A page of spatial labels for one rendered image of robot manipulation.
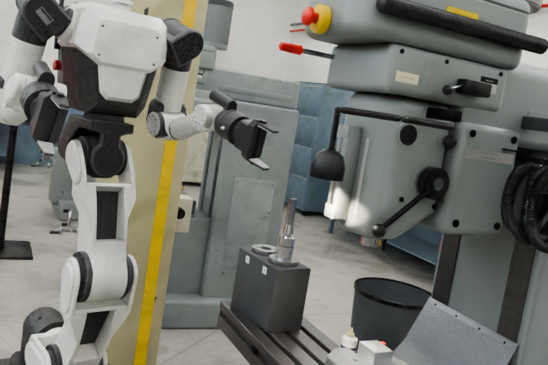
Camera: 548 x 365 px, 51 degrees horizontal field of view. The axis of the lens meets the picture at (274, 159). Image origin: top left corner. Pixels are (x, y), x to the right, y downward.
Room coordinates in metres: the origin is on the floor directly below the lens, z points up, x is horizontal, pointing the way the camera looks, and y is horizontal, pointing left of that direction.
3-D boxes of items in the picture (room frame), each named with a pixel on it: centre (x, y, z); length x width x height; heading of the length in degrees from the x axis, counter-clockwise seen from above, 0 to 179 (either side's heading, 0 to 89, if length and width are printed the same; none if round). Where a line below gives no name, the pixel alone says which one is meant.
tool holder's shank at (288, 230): (1.66, -0.07, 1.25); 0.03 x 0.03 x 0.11
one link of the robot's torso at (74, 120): (1.76, 0.56, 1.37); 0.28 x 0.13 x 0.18; 39
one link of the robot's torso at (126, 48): (1.74, 0.54, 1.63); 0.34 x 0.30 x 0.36; 129
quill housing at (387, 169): (1.33, -0.26, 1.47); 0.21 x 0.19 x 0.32; 27
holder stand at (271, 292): (1.70, -0.05, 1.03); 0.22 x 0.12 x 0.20; 33
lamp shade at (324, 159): (1.21, -0.12, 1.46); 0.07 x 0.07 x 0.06
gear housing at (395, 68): (1.35, -0.29, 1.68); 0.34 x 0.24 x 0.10; 117
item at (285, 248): (1.66, -0.07, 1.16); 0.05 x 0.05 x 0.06
